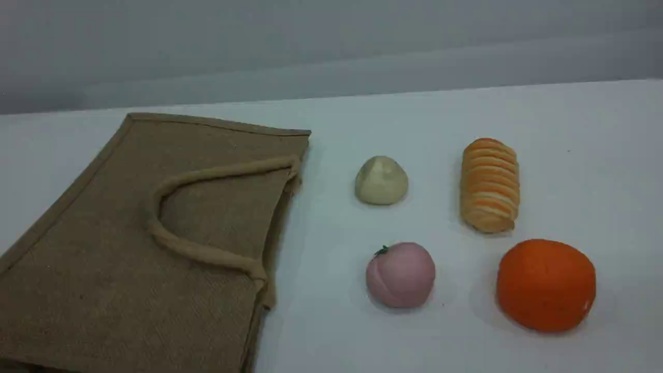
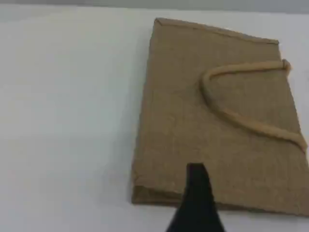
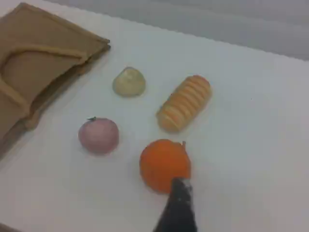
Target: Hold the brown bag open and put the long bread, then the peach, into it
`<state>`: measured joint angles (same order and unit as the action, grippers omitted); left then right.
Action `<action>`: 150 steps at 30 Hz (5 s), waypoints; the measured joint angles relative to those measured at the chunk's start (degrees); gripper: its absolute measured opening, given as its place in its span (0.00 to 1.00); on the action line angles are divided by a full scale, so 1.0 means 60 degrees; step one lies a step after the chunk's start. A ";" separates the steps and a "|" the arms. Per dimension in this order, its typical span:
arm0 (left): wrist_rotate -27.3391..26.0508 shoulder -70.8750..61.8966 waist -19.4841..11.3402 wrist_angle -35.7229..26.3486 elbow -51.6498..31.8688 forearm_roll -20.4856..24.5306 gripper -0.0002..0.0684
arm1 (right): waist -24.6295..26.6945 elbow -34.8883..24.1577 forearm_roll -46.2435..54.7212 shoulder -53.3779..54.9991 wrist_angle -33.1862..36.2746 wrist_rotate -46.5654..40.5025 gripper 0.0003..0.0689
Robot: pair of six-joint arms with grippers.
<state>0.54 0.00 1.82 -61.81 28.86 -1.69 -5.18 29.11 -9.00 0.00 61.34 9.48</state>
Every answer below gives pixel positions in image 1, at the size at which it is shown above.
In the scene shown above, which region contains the pink peach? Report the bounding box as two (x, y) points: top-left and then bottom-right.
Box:
(366, 242), (436, 309)

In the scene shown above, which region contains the long ridged golden bread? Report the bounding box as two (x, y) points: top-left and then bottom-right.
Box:
(460, 137), (521, 234)

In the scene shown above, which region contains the brown burlap tote bag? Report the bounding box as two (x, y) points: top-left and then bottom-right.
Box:
(0, 112), (312, 373)

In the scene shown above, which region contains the cream round bun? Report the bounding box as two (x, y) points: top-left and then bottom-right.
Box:
(355, 155), (409, 206)

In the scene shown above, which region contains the orange fruit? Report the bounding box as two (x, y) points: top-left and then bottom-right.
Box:
(496, 238), (597, 333)

